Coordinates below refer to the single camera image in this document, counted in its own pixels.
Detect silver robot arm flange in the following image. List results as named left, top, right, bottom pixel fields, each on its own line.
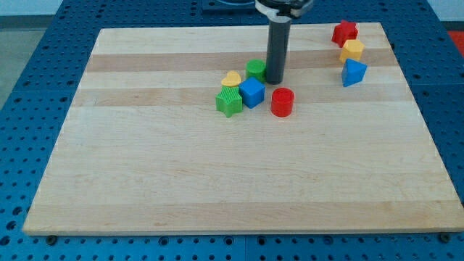
left=255, top=0, right=315, bottom=20

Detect green star block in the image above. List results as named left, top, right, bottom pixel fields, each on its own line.
left=215, top=86, right=243, bottom=117

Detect red star block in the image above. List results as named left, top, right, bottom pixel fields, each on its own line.
left=331, top=20, right=358, bottom=48

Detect blue cube block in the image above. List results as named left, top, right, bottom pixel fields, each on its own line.
left=239, top=77, right=265, bottom=109

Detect yellow heart block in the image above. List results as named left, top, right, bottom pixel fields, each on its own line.
left=221, top=70, right=241, bottom=87

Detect red cylinder block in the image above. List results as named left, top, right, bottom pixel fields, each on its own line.
left=270, top=87, right=295, bottom=117

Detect green cylinder block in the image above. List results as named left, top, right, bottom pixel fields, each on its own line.
left=245, top=59, right=266, bottom=83

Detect light wooden board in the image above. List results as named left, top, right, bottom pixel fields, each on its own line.
left=23, top=22, right=463, bottom=236

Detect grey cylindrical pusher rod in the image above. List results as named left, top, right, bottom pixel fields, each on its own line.
left=266, top=20, right=291, bottom=85

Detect blue triangle block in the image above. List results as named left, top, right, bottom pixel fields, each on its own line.
left=341, top=59, right=368, bottom=87

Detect yellow hexagon block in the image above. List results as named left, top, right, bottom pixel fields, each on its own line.
left=339, top=39, right=365, bottom=63

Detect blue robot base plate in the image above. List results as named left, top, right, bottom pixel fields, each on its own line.
left=200, top=0, right=256, bottom=15

